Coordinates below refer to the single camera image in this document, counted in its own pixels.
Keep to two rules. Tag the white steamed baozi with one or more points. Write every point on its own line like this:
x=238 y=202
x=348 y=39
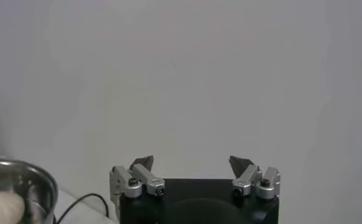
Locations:
x=2 y=208

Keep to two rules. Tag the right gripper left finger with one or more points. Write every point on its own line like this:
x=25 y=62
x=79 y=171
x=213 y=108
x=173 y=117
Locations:
x=144 y=178

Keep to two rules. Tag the stainless steel steamer basket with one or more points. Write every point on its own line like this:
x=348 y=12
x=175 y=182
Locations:
x=37 y=182

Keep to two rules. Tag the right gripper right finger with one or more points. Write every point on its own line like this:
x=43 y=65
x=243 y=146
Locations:
x=247 y=179

